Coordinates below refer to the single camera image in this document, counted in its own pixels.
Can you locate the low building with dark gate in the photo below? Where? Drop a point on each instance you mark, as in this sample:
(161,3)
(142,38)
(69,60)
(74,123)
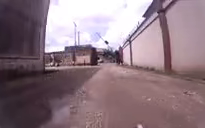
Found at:
(80,55)

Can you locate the dark concrete wall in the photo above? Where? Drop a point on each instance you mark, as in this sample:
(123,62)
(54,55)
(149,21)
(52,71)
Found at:
(16,33)

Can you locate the leaning pole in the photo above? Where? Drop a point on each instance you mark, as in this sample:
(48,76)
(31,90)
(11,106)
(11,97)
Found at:
(102,39)

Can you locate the grey dirt road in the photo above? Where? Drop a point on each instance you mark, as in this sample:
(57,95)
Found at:
(130,96)

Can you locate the utility pole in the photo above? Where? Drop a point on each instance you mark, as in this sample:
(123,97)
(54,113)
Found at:
(78,38)
(75,33)

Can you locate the pale wall with brown pillars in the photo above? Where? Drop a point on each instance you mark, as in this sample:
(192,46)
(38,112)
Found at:
(190,36)

